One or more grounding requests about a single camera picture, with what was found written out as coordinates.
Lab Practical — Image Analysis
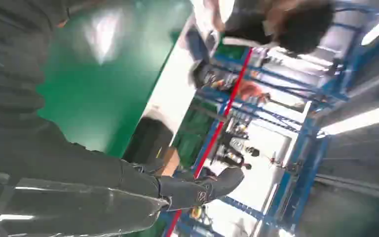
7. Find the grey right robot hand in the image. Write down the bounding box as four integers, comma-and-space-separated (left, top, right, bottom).
0, 119, 245, 237

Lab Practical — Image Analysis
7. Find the black zip case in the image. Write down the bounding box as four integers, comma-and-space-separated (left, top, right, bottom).
123, 116, 174, 165

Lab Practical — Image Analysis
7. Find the cardboard box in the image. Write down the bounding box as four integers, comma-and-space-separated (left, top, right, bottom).
158, 147, 181, 177

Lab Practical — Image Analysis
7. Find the green table mat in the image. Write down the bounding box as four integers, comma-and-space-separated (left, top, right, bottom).
36, 0, 193, 159

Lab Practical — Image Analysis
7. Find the black desk device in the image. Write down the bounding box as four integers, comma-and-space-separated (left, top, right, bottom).
192, 62, 218, 89

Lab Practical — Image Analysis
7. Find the tablet in blue cover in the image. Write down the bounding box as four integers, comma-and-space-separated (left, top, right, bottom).
185, 28, 211, 63

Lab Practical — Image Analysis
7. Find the blue metal rack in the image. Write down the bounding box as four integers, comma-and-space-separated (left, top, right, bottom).
163, 0, 379, 237

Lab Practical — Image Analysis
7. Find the person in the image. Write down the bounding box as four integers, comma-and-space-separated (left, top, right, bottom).
189, 0, 337, 56

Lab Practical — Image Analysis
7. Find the red rack rail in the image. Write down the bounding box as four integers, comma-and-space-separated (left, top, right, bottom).
165, 47, 254, 237

